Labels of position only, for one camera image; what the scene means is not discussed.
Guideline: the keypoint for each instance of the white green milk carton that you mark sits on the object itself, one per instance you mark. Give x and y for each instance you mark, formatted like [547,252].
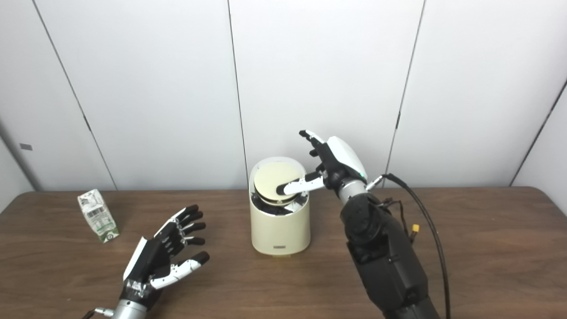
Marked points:
[98,217]

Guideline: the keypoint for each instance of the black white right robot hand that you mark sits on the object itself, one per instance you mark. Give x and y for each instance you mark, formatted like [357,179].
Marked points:
[343,159]

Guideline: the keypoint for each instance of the cream-colored trash bin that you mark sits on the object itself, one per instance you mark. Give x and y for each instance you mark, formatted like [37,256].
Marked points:
[280,235]

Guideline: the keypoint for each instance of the round cream bin lid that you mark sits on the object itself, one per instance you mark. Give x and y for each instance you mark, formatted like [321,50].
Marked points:
[274,177]

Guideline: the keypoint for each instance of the small grey wall label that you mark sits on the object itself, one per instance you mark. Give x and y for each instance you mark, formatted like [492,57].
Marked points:
[25,146]

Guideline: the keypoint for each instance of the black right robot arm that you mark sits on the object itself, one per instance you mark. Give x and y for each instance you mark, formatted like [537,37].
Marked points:
[385,257]

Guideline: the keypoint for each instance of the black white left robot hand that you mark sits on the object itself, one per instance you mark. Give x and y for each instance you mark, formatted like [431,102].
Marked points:
[146,261]

